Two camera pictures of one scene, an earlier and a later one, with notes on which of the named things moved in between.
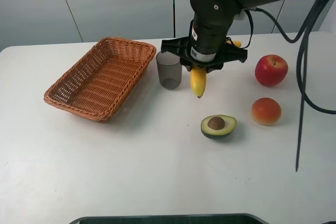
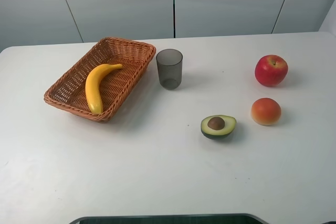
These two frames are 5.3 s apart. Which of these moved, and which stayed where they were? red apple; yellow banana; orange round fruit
Moved: yellow banana
Stayed: orange round fruit; red apple
